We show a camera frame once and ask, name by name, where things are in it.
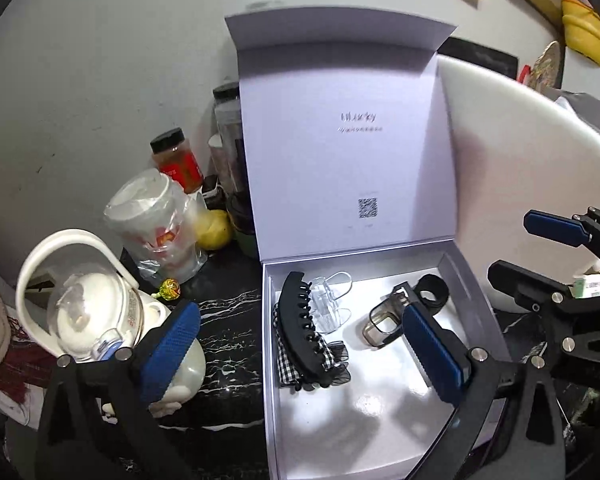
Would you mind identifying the black velcro ring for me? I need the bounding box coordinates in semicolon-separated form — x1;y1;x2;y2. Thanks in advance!
413;274;450;311

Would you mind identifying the smoky transparent heart case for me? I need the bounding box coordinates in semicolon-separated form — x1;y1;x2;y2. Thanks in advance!
362;294;407;349

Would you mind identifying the large black hair claw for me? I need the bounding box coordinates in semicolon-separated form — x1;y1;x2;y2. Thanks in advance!
277;271;332;388

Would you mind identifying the green white small box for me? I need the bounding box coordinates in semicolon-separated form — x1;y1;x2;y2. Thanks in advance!
572;273;600;299

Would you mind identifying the red plaid scarf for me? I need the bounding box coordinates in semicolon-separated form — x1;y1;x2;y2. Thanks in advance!
0;316;56;404

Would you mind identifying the white round cushion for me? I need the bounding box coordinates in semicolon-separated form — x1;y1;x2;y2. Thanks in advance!
438;55;600;312

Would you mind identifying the white cartoon kettle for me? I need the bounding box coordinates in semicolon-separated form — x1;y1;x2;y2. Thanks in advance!
14;227;208;418

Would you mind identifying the yellow lollipop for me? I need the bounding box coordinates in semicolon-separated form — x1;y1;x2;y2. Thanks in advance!
151;278;181;301

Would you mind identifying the black white checkered bow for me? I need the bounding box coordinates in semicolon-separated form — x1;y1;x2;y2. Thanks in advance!
273;304;351;391

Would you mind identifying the yellow hat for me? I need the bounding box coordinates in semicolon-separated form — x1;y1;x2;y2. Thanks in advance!
562;0;600;66

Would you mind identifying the clear plastic hair clip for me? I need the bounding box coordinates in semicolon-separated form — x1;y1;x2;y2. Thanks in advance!
310;271;353;335

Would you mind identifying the yellow lemon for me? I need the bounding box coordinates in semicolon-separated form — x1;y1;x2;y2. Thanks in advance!
195;209;233;252

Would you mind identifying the lavender gift box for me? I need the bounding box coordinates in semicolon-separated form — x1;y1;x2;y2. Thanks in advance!
226;6;508;479

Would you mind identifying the red lid spice jar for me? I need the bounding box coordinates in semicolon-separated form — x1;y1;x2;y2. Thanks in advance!
149;128;204;194

